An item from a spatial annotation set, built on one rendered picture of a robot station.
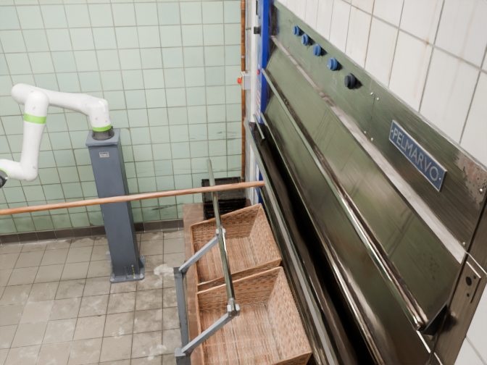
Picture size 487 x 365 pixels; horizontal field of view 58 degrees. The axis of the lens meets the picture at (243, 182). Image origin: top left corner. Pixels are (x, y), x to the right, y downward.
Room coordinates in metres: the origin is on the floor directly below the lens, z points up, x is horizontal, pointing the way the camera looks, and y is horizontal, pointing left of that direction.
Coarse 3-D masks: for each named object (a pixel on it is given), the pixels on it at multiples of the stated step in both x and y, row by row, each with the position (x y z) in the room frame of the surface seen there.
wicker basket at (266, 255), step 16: (208, 224) 2.30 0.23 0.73; (224, 224) 2.31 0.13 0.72; (240, 224) 2.33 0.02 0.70; (256, 224) 2.30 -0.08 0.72; (192, 240) 2.12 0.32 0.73; (208, 240) 2.29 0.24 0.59; (240, 240) 2.30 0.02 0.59; (256, 240) 2.21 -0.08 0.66; (272, 240) 1.98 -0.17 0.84; (208, 256) 2.14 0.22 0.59; (240, 256) 2.14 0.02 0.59; (256, 256) 2.12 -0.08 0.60; (272, 256) 1.91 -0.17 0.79; (208, 272) 1.99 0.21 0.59; (240, 272) 1.78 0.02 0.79; (256, 272) 1.99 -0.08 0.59; (208, 288) 1.75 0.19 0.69
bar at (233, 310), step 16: (208, 160) 2.35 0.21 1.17; (224, 240) 1.58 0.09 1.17; (192, 256) 1.64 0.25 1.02; (224, 256) 1.47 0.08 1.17; (176, 272) 1.61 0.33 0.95; (224, 272) 1.38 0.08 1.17; (176, 288) 1.60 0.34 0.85; (224, 320) 1.17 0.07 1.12; (208, 336) 1.16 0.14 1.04; (176, 352) 1.15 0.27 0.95
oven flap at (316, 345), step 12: (264, 192) 2.34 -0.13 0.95; (264, 204) 2.21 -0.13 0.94; (276, 228) 1.97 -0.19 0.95; (276, 240) 1.86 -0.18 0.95; (288, 252) 1.73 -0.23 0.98; (288, 264) 1.67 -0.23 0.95; (288, 276) 1.58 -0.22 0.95; (300, 288) 1.48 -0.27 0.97; (300, 300) 1.43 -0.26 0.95; (300, 312) 1.36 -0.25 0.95; (312, 324) 1.27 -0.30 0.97; (312, 336) 1.23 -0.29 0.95; (312, 348) 1.17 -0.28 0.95; (324, 360) 1.10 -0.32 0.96
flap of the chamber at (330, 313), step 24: (264, 144) 2.09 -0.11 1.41; (288, 192) 1.63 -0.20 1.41; (288, 216) 1.44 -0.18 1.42; (288, 240) 1.28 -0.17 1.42; (312, 240) 1.30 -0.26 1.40; (312, 264) 1.16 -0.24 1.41; (336, 288) 1.05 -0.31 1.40; (312, 312) 0.94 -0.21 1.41; (336, 312) 0.95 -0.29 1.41; (336, 336) 0.85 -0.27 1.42; (360, 336) 0.86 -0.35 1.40; (360, 360) 0.78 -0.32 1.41
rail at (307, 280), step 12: (252, 132) 2.18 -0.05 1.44; (264, 168) 1.78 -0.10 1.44; (276, 192) 1.58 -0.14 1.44; (276, 204) 1.50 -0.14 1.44; (288, 228) 1.33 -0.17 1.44; (300, 252) 1.19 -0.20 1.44; (300, 264) 1.13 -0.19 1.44; (312, 288) 1.01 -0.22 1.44; (312, 300) 0.97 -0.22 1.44; (324, 324) 0.87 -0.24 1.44; (336, 348) 0.79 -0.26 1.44; (336, 360) 0.75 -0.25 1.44
